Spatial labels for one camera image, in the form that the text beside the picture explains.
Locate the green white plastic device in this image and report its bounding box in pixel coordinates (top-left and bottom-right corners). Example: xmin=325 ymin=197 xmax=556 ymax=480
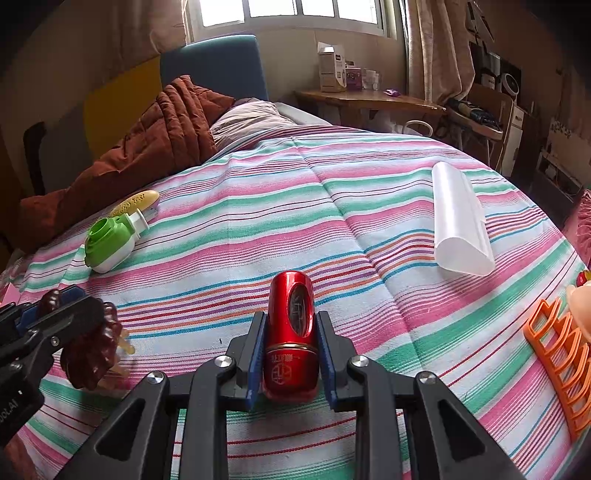
xmin=84 ymin=209 xmax=151 ymax=274

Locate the cardboard box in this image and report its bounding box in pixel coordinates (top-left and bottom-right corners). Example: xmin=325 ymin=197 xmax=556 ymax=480
xmin=466 ymin=85 xmax=514 ymax=139

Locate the orange plastic toy piece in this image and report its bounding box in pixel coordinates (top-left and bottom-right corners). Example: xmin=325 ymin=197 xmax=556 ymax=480
xmin=524 ymin=298 xmax=591 ymax=444

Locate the red metal cylinder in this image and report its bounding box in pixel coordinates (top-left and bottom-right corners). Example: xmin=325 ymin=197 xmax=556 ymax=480
xmin=262 ymin=271 xmax=320 ymax=402

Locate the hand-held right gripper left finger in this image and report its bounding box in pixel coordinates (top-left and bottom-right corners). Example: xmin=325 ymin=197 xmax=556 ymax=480
xmin=53 ymin=311 xmax=267 ymax=480

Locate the peach plastic toy figure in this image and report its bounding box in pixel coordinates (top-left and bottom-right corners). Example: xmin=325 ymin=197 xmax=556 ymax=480
xmin=566 ymin=270 xmax=591 ymax=343

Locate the round white appliance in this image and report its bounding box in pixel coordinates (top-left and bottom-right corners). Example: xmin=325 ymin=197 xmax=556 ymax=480
xmin=499 ymin=74 xmax=523 ymax=108

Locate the brown quilt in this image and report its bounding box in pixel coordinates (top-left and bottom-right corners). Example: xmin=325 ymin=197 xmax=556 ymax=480
xmin=18 ymin=75 xmax=236 ymax=252

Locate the beige curtain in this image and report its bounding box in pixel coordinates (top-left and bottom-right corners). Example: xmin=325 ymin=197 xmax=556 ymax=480
xmin=106 ymin=0 xmax=191 ymax=61
xmin=405 ymin=0 xmax=476 ymax=108

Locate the striped bed sheet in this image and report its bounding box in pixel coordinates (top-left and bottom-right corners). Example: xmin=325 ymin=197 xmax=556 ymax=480
xmin=0 ymin=124 xmax=591 ymax=480

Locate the grey yellow blue headboard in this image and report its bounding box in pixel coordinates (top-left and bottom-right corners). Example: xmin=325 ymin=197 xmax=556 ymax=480
xmin=39 ymin=34 xmax=269 ymax=195

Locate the wooden desk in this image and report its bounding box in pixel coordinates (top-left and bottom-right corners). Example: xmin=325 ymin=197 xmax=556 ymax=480
xmin=295 ymin=89 xmax=447 ymax=136

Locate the yellow plastic comb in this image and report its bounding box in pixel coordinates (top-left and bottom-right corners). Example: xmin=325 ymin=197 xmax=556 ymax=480
xmin=108 ymin=189 xmax=160 ymax=219

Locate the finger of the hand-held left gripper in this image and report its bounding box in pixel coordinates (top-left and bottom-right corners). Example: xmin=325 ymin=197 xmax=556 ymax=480
xmin=16 ymin=295 xmax=106 ymax=370
xmin=0 ymin=286 xmax=86 ymax=342

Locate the person's left forearm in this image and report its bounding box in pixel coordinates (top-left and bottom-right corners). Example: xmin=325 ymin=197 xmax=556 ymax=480
xmin=0 ymin=434 xmax=38 ymax=480

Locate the translucent white plastic cover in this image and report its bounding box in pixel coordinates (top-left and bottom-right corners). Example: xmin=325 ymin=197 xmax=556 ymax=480
xmin=431 ymin=161 xmax=496 ymax=278

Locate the window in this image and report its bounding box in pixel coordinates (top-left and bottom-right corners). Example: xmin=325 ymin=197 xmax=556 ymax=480
xmin=187 ymin=0 xmax=398 ymax=38

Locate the white carton box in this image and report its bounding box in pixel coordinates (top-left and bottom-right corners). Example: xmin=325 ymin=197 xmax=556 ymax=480
xmin=318 ymin=42 xmax=348 ymax=93

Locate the pale pillow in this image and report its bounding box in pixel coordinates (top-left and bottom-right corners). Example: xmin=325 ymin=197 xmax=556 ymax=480
xmin=210 ymin=102 xmax=296 ymax=151

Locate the brown plastic toy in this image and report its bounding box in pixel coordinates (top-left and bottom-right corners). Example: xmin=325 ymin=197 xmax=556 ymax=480
xmin=38 ymin=290 xmax=137 ymax=391

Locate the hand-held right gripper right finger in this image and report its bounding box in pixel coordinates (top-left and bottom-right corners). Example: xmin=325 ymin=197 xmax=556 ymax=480
xmin=316 ymin=311 xmax=527 ymax=480

